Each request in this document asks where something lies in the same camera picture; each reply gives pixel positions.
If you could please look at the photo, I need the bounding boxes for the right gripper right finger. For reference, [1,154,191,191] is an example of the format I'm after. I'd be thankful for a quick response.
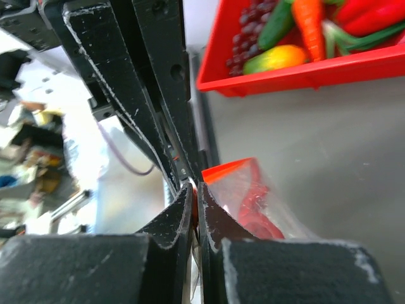
[197,182,392,303]

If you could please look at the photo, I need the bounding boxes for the fake green cucumber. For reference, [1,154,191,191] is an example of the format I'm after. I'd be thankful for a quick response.
[258,1,295,51]

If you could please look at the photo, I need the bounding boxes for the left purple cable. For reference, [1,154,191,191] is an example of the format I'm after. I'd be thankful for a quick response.
[96,121,156,176]

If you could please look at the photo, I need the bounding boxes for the fake dark grapes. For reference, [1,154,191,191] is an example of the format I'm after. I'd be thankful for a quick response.
[225,0,278,77]

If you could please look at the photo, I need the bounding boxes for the clear zip bag red slider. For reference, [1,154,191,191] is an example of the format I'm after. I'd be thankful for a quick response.
[202,158,315,239]

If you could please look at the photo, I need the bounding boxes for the red plastic bin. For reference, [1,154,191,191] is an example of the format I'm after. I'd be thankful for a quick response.
[197,1,404,97]

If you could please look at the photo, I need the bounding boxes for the fake red bell pepper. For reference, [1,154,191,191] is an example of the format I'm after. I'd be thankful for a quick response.
[336,0,404,37]

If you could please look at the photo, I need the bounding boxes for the fake mango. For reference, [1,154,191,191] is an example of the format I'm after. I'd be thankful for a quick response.
[242,44,309,75]

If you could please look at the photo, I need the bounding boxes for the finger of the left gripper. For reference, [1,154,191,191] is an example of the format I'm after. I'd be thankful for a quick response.
[132,1,200,183]

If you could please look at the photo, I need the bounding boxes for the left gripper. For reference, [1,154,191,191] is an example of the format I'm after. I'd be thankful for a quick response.
[1,1,180,194]

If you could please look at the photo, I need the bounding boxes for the fake green onion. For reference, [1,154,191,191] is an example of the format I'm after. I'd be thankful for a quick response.
[321,20,404,59]

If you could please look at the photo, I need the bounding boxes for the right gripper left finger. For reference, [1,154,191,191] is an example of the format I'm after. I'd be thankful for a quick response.
[1,184,194,303]

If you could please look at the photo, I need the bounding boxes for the fake carrot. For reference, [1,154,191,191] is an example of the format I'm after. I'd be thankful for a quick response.
[291,0,326,62]

